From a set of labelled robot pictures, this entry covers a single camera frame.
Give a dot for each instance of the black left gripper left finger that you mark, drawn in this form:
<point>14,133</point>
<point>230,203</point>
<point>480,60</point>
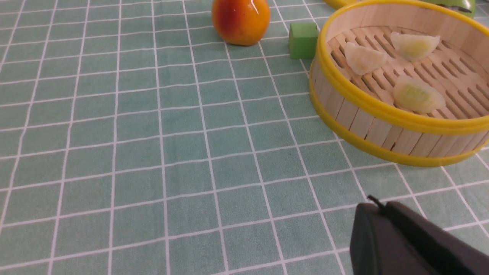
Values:
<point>377,246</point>

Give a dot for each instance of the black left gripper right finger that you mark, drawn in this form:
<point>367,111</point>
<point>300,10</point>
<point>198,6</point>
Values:
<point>446,254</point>

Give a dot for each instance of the green tinted dumpling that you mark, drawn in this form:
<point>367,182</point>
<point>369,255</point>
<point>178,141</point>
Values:
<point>416,95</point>

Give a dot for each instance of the pale green dumpling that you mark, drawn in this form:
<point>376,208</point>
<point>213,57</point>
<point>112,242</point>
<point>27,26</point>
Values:
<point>363,60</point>

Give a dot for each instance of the white dumpling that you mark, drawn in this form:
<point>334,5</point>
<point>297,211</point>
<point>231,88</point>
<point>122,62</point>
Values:
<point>413,47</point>

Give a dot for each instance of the bamboo steamer tray yellow rim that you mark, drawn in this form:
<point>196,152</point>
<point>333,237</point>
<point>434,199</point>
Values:
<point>361,109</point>

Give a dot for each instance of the woven bamboo steamer lid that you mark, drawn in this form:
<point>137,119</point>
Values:
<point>338,4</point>

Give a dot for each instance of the green toy apple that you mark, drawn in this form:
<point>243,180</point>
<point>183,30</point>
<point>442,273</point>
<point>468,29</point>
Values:
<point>465,7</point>

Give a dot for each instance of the orange red toy pear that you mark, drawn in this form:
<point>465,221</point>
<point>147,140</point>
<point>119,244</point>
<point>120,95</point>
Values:
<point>240,22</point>

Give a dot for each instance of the green checkered tablecloth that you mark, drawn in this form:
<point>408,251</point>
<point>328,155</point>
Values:
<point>134,141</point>

